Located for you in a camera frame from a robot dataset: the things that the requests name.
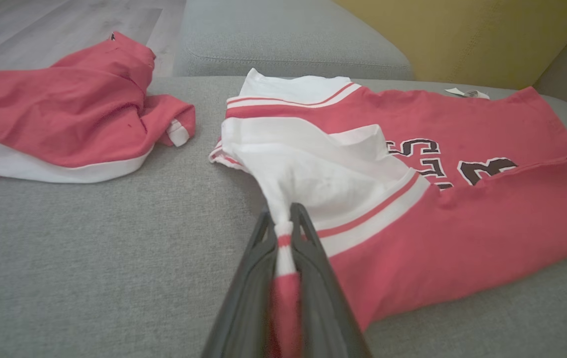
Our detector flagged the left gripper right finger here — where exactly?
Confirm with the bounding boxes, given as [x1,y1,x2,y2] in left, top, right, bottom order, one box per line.
[291,203,373,358]

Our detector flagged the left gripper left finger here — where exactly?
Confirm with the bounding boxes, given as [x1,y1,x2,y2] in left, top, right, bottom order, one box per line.
[201,209,284,358]

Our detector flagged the red jersey with white trim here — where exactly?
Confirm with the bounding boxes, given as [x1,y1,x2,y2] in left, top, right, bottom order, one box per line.
[209,69,567,358]

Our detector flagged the red shorts with white hem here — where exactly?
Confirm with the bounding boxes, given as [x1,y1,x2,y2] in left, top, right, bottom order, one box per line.
[0,31,197,183]

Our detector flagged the grey sofa seat cushion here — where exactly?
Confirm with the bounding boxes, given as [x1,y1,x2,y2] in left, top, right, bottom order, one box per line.
[0,75,567,358]

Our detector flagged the grey sofa back cushion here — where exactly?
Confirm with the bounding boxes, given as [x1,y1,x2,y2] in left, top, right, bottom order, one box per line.
[173,0,415,80]

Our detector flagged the yellow sofa cushion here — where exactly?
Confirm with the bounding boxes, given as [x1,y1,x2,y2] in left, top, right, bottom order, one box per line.
[333,0,567,91]

